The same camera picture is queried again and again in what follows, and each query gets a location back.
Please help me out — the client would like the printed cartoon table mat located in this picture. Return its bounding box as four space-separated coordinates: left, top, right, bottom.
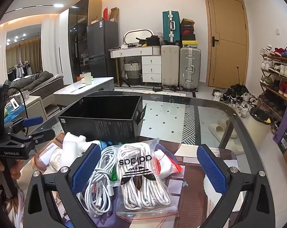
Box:
34 133 251 228

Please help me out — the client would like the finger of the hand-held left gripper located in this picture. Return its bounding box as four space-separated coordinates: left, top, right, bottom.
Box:
30 128 56 146
4 116 43 133

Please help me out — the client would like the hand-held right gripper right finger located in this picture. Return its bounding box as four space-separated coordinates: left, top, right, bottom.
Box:
196 144 276 228

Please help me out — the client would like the wooden shoe rack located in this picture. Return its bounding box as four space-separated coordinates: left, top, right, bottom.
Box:
260 45 287 133

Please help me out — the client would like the pile of shoes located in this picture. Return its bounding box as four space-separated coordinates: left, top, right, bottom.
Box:
212 85 259 118

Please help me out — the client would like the woven laundry basket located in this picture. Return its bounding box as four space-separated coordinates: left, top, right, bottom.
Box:
124 61 141 86

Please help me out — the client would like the white coffee table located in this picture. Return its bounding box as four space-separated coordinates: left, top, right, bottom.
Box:
53 77 115 111

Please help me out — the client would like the grey bed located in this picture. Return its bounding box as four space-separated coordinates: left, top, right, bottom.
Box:
27 74 64 100

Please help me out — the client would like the bag of white round shoelaces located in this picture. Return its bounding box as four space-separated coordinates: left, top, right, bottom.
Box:
116 139 179 223

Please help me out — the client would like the open black shoe box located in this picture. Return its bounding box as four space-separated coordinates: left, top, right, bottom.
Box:
180 18 195 30

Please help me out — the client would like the black handheld appliance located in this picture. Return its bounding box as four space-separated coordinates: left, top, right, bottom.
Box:
152 85 182 92

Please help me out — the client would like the white plush doll blue hat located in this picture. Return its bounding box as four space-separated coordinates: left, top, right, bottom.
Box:
62 132 107 157

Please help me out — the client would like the grey white bedside cabinet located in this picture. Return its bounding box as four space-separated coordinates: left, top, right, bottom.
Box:
6 95 49 129

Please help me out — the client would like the black umbrella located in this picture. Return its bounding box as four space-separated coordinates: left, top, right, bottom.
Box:
230 68 249 95

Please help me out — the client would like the beige suitcase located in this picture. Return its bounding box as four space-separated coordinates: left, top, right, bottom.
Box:
161 45 181 87

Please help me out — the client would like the black white patterned rug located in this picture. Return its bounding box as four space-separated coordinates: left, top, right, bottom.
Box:
114 87 201 145

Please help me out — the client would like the white dressing table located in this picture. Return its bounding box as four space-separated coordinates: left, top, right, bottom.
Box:
109 46 162 86

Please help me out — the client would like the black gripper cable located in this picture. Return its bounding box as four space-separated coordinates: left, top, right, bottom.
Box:
8 87 28 138

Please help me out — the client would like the dark green duvet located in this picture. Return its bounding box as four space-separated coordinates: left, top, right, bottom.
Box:
4 71 55 94

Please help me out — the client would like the white sheer curtain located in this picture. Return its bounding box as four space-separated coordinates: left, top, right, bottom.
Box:
40 17 63 75

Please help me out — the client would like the black cardboard box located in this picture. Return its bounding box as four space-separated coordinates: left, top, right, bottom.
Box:
58 95 147 145

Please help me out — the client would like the green white medicine sachet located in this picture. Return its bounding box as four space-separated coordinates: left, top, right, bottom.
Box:
109 167 118 183

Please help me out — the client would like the brown cardboard box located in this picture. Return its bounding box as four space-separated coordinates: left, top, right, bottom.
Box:
110 7 119 22

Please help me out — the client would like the dark grey refrigerator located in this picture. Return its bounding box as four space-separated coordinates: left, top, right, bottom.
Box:
87 20 119 78

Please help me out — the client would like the person's left forearm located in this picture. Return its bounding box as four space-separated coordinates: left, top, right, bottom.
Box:
0 185 25 228

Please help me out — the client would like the white trash bin black liner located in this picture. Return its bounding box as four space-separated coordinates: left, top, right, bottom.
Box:
245 107 273 145

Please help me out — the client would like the black glass cabinet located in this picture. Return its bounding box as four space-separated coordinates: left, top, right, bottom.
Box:
67 0 90 82

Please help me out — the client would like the blue packet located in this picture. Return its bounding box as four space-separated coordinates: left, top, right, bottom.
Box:
4 104 25 121

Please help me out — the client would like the black bag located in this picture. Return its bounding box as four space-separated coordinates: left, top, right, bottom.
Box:
145 35 160 46

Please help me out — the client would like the person's left hand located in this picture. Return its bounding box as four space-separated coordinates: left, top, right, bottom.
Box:
0 158 24 184

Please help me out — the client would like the oval mirror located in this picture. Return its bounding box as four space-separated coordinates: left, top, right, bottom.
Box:
124 28 154 45

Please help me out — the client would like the bag of cream shoelaces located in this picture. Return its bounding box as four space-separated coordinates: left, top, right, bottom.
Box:
37 145 71 173

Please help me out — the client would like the brown curtain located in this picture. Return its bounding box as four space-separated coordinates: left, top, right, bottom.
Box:
18 38 43 73

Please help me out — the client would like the white charging cable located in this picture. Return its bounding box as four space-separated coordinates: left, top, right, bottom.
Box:
77 146 120 218

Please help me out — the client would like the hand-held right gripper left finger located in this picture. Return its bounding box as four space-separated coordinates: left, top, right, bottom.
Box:
22 144 102 228

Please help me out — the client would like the wooden door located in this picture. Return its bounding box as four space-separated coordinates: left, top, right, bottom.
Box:
204 0 250 89

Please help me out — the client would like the teal suitcase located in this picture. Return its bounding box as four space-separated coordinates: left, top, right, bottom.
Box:
162 11 181 46

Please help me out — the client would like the clothes rack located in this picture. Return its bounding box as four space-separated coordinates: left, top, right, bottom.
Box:
7 60 32 79

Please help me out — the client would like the silver suitcase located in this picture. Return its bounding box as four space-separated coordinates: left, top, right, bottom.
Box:
179 47 202 91

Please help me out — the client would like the red white balloon packet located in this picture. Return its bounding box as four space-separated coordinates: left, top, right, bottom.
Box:
154 148 183 180

